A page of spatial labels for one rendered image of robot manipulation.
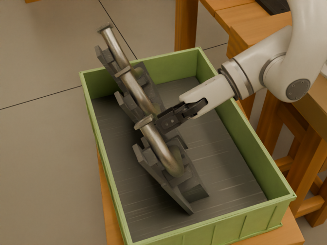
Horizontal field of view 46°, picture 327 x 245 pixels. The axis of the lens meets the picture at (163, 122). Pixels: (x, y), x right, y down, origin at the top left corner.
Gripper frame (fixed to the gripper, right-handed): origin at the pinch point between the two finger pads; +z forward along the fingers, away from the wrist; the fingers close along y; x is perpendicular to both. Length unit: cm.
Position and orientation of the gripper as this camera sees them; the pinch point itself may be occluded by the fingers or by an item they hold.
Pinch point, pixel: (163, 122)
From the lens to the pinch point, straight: 79.0
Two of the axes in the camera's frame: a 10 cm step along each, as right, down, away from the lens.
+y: -0.2, 1.4, -9.9
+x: 5.1, 8.5, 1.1
